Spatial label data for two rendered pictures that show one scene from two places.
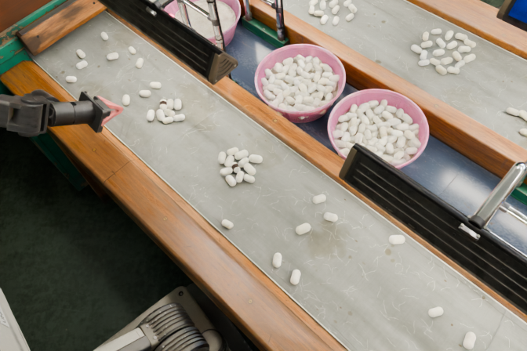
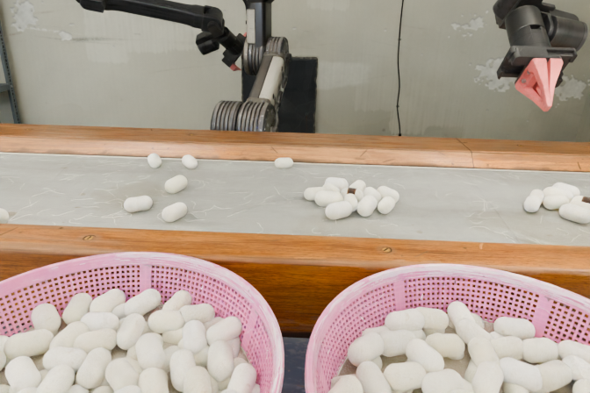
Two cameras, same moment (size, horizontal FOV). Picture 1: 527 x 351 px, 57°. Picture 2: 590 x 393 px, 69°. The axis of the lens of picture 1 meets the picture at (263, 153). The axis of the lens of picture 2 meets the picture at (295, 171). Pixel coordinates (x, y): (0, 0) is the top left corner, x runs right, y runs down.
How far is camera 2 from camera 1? 136 cm
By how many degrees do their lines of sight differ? 92
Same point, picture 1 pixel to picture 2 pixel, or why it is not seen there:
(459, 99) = not seen: outside the picture
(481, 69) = not seen: outside the picture
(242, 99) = (507, 251)
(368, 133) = (117, 367)
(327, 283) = (108, 173)
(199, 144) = (446, 201)
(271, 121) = (392, 246)
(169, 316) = (254, 109)
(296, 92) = (467, 382)
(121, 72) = not seen: outside the picture
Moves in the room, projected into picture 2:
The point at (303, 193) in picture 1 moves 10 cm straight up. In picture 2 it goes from (212, 216) to (208, 140)
